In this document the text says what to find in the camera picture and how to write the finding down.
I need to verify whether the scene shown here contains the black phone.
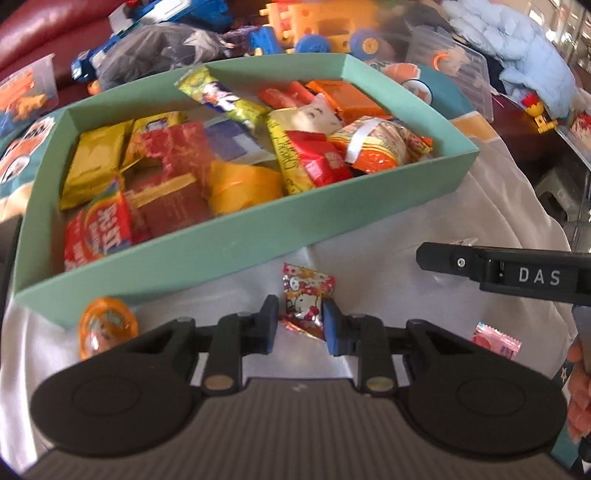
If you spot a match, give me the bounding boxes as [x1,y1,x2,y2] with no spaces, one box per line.
[0,215,23,318]

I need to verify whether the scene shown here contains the Hello Kitty candy packet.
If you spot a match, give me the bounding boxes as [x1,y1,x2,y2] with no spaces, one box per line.
[281,263,335,340]

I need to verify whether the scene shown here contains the small yellow red toy figure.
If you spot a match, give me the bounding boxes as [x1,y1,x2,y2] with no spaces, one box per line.
[521,92,558,134]

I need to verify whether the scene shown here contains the noodle snack bag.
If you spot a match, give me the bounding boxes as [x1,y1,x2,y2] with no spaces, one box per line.
[328,116,433,174]

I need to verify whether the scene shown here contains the clear plastic jelly cup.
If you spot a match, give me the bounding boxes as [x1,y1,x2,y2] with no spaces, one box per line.
[430,237,478,278]

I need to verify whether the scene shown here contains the clear bin with toys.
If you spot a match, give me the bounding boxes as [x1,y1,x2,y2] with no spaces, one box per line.
[1,54,59,138]

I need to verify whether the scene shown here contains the red Skittles-like packet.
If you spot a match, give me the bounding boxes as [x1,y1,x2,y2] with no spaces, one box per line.
[63,180,133,272]

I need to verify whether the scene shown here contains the pink candy packet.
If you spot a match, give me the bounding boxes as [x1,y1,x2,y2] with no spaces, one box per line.
[472,322,522,360]

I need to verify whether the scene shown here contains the long yellow-green candy packet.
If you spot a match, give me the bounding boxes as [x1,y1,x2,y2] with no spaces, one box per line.
[174,65,270,131]

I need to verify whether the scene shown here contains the red-orange snack packet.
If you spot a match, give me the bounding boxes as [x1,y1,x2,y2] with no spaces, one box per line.
[257,81,315,110]

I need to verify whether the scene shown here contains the grey clothes in bag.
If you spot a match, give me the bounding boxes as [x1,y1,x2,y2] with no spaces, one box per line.
[96,22,235,92]

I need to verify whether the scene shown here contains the orange snack packet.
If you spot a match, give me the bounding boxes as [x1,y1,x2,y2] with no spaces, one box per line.
[305,80,393,124]

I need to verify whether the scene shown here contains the person's right hand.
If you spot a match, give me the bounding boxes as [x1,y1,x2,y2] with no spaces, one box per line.
[567,339,591,444]

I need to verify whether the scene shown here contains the yellow snack packet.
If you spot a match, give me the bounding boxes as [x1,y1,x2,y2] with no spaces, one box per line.
[59,120,133,211]

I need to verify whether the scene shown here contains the yellow blue building toy vehicle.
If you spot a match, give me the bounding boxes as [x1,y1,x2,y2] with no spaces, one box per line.
[249,1,383,60]

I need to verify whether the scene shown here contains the orange round jelly cup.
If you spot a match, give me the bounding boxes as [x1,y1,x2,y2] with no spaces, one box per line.
[78,297,139,360]

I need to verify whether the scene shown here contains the light blue puffy jacket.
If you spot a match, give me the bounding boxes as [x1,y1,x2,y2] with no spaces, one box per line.
[442,1,576,118]

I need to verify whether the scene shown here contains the clear plastic bin lid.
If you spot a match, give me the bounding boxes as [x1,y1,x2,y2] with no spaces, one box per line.
[407,26,494,122]

